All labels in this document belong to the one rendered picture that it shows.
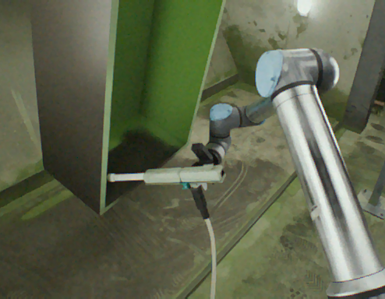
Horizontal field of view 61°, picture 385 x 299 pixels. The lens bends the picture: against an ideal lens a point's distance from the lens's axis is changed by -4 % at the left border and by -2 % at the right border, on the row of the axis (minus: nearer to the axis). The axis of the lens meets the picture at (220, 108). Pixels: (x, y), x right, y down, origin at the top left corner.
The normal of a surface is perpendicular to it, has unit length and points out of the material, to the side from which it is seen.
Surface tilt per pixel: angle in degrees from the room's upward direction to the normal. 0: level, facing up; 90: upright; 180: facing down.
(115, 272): 0
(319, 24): 90
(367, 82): 90
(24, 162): 57
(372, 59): 90
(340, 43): 90
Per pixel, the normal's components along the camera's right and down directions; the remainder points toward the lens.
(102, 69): -0.51, 0.39
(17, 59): 0.71, -0.18
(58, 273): 0.07, -0.87
